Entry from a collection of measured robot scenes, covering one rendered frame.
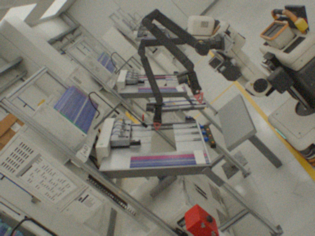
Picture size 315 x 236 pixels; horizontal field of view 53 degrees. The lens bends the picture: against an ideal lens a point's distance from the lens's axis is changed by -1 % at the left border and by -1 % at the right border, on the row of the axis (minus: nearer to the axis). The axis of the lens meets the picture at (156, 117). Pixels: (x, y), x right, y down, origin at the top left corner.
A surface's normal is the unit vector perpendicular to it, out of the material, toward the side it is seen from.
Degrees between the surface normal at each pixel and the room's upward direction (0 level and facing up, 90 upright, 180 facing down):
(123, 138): 43
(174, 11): 90
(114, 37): 90
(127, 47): 90
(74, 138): 90
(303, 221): 0
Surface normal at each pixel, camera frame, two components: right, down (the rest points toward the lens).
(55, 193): 0.07, 0.45
